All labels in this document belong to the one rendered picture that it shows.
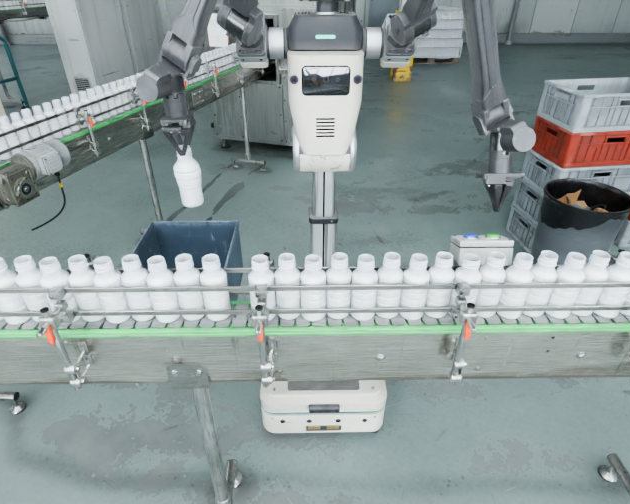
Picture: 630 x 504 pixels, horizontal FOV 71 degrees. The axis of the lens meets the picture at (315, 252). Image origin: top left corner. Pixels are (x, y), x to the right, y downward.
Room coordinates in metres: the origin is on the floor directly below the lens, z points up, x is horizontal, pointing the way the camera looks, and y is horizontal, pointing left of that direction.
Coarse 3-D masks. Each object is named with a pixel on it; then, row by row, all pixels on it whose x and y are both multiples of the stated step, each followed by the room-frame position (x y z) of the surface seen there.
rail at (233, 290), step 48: (0, 288) 0.77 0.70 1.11; (48, 288) 0.77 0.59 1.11; (96, 288) 0.77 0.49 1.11; (144, 288) 0.77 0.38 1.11; (192, 288) 0.77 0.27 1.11; (240, 288) 0.78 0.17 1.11; (288, 288) 0.78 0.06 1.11; (336, 288) 0.78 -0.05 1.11; (384, 288) 0.78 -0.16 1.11; (432, 288) 0.78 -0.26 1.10; (480, 288) 0.78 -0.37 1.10
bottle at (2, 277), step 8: (0, 264) 0.80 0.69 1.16; (0, 272) 0.79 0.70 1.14; (8, 272) 0.80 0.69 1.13; (0, 280) 0.78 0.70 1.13; (8, 280) 0.79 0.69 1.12; (0, 296) 0.77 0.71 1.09; (8, 296) 0.78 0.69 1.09; (16, 296) 0.79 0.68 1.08; (0, 304) 0.77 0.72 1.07; (8, 304) 0.77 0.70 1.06; (16, 304) 0.78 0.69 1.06; (24, 304) 0.80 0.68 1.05; (8, 320) 0.77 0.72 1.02; (16, 320) 0.77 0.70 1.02; (24, 320) 0.78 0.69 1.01
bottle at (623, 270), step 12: (624, 252) 0.84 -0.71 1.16; (624, 264) 0.81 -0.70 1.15; (612, 276) 0.81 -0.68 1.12; (624, 276) 0.80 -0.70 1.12; (612, 288) 0.80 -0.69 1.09; (624, 288) 0.79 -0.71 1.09; (600, 300) 0.81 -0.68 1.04; (612, 300) 0.80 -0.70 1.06; (624, 300) 0.80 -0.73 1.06; (600, 312) 0.80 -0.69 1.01; (612, 312) 0.79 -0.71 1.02
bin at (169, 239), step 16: (160, 224) 1.37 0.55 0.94; (176, 224) 1.37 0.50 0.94; (192, 224) 1.37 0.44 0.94; (208, 224) 1.37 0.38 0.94; (224, 224) 1.37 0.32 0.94; (144, 240) 1.27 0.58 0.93; (160, 240) 1.37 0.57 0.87; (176, 240) 1.37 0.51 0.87; (192, 240) 1.37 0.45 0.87; (208, 240) 1.37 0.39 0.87; (224, 240) 1.37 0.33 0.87; (144, 256) 1.24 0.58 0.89; (176, 256) 1.37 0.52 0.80; (192, 256) 1.37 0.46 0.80; (224, 256) 1.37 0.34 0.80; (240, 256) 1.35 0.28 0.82
